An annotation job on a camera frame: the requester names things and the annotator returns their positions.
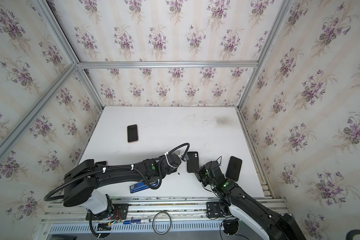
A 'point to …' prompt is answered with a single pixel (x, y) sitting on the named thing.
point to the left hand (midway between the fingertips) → (173, 155)
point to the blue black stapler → (141, 186)
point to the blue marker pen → (136, 221)
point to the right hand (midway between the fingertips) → (190, 171)
